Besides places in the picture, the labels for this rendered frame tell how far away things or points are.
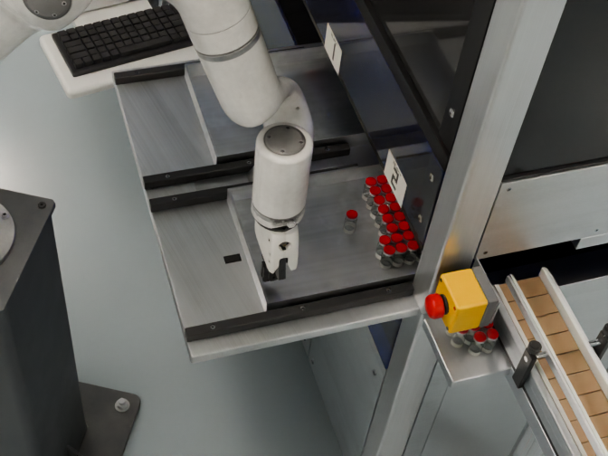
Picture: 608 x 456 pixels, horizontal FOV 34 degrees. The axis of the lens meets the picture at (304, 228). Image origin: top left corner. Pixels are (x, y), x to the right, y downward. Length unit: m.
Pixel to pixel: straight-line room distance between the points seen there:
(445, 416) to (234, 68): 1.06
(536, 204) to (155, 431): 1.31
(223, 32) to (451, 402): 1.06
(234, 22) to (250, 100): 0.12
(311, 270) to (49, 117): 1.67
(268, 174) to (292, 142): 0.06
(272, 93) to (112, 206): 1.67
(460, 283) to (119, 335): 1.33
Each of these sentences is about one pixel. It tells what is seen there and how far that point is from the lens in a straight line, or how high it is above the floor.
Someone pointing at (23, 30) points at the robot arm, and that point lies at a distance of 1.37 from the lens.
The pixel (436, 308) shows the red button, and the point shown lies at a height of 1.01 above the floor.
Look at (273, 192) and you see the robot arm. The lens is 1.48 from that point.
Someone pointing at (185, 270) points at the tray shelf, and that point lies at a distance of 1.75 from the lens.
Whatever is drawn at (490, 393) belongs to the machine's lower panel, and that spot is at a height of 0.51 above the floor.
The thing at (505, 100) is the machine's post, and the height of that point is 1.38.
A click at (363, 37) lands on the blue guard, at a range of 1.79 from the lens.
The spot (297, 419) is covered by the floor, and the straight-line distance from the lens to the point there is 2.60.
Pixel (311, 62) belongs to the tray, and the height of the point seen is 0.88.
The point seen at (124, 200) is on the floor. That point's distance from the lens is 3.01.
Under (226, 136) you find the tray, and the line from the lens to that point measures 1.96.
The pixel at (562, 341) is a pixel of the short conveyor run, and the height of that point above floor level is 0.93.
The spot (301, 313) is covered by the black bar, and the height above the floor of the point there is 0.90.
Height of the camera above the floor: 2.28
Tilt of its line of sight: 51 degrees down
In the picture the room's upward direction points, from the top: 8 degrees clockwise
